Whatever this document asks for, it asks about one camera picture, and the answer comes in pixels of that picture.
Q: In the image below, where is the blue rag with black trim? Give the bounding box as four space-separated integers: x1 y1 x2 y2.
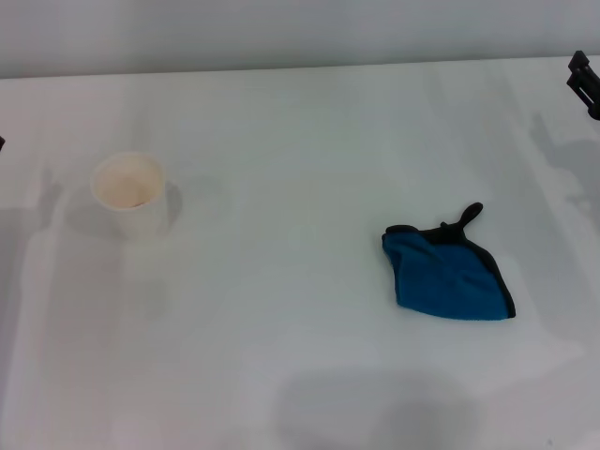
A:
380 202 518 323

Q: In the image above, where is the white paper cup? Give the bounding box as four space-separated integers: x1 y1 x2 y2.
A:
90 150 170 240

